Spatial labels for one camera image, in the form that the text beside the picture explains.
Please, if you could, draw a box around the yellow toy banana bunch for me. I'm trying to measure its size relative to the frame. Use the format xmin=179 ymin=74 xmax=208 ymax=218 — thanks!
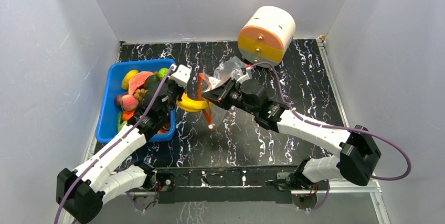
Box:
xmin=176 ymin=92 xmax=209 ymax=112

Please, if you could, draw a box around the dark green toy avocado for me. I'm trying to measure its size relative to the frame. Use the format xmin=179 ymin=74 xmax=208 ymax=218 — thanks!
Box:
xmin=143 ymin=74 xmax=160 ymax=90

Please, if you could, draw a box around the clear zip top bag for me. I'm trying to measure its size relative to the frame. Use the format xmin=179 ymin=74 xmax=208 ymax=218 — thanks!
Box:
xmin=198 ymin=57 xmax=246 ymax=130

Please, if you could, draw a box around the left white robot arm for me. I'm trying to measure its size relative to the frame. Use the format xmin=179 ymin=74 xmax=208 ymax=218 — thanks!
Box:
xmin=54 ymin=77 xmax=188 ymax=223

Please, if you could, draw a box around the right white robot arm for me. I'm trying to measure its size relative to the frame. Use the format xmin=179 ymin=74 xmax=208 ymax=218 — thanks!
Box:
xmin=202 ymin=79 xmax=381 ymax=190

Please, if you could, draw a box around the green toy lime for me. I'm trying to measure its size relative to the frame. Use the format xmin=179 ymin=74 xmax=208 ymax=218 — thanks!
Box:
xmin=156 ymin=68 xmax=169 ymax=80

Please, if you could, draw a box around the pink toy watermelon slice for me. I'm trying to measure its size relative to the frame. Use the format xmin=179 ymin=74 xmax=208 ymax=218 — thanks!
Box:
xmin=128 ymin=71 xmax=154 ymax=95

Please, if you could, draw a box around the pink toy peach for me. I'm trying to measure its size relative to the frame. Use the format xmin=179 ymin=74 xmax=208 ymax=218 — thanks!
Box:
xmin=121 ymin=94 xmax=139 ymax=111

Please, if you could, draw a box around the orange toy tangerine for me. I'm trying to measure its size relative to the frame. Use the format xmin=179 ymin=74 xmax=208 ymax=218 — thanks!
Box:
xmin=121 ymin=110 xmax=135 ymax=121

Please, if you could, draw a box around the yellow toy mango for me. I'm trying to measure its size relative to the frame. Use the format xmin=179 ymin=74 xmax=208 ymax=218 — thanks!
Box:
xmin=121 ymin=69 xmax=139 ymax=90

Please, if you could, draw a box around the round three-drawer cabinet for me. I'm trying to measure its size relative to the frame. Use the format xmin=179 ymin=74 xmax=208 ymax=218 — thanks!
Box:
xmin=237 ymin=6 xmax=296 ymax=68

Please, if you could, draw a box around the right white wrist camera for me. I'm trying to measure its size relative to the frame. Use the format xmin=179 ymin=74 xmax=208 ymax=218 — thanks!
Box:
xmin=236 ymin=65 xmax=252 ymax=83

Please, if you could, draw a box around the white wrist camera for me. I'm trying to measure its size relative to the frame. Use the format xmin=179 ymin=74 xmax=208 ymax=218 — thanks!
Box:
xmin=236 ymin=65 xmax=252 ymax=83
xmin=168 ymin=64 xmax=192 ymax=89

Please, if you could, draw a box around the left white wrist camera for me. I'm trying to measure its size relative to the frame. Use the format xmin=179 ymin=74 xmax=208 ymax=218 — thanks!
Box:
xmin=168 ymin=64 xmax=192 ymax=89

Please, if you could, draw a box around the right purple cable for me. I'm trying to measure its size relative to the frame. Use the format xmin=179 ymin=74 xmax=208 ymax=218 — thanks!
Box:
xmin=247 ymin=61 xmax=412 ymax=182

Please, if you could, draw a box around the purple cable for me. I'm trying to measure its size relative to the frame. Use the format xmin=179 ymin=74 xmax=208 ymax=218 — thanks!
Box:
xmin=53 ymin=65 xmax=175 ymax=224
xmin=247 ymin=61 xmax=412 ymax=182

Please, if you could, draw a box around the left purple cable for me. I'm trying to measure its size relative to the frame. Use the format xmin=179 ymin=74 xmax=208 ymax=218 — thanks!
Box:
xmin=53 ymin=65 xmax=175 ymax=224

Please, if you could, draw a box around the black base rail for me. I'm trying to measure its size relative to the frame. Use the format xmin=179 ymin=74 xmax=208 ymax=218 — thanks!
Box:
xmin=133 ymin=165 xmax=345 ymax=205

